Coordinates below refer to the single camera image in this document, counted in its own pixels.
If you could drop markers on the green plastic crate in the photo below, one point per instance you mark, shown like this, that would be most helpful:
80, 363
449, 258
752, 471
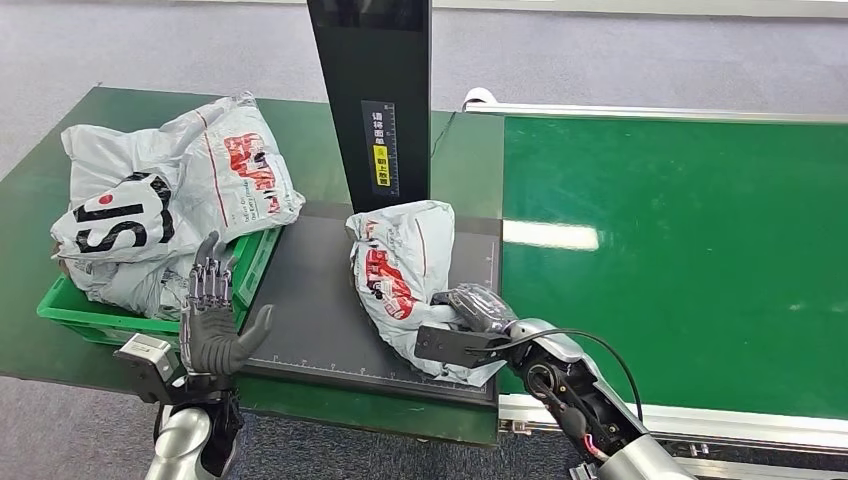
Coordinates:
99, 321

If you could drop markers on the white mailer bag black letters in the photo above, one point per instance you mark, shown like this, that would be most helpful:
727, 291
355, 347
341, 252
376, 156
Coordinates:
112, 222

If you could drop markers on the large grey mailer bag red print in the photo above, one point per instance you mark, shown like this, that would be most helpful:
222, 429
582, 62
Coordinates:
218, 166

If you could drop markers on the aluminium conveyor side rail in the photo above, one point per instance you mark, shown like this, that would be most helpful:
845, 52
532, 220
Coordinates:
662, 112
729, 424

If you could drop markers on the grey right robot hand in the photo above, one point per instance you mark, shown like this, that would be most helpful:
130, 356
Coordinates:
480, 306

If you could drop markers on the black scanning machine with column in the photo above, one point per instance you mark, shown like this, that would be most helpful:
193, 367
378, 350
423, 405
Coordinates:
311, 318

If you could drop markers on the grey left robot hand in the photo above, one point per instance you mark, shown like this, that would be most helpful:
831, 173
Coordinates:
208, 341

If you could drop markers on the green conveyor belt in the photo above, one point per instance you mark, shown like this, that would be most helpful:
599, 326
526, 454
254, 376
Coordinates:
696, 232

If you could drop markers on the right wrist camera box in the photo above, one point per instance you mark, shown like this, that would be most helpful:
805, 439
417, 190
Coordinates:
450, 346

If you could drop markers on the white conveyor roller end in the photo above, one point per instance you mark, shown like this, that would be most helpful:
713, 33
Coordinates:
478, 97

